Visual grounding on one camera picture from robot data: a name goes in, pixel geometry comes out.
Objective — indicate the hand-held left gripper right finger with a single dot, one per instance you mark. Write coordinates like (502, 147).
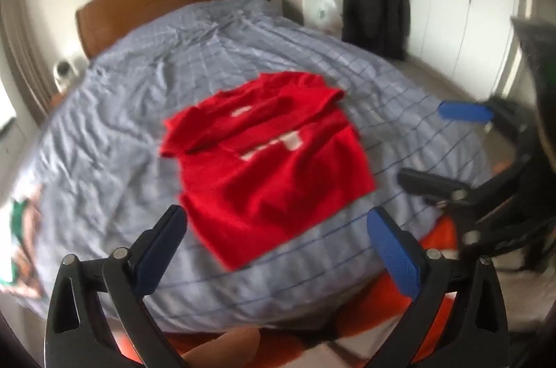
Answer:
(395, 255)

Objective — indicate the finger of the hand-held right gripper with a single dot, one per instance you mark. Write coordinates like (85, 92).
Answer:
(430, 182)
(464, 110)

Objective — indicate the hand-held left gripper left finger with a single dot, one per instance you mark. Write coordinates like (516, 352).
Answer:
(158, 250)

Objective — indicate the red t-shirt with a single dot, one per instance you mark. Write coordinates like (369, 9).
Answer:
(269, 177)

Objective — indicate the white wardrobe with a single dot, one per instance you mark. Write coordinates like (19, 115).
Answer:
(456, 3)

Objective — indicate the person's leg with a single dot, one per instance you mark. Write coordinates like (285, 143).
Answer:
(226, 346)

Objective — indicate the black jacket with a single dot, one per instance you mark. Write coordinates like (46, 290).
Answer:
(382, 25)

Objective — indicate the bed with grey checked duvet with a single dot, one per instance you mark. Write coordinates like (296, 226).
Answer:
(130, 133)

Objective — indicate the green and white cloth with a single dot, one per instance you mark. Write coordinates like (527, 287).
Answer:
(17, 220)

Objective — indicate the white plastic bag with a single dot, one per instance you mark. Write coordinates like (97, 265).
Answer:
(326, 14)

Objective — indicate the small white fan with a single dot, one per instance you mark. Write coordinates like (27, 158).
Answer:
(65, 73)

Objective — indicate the beige curtain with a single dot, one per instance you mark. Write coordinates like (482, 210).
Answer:
(26, 46)

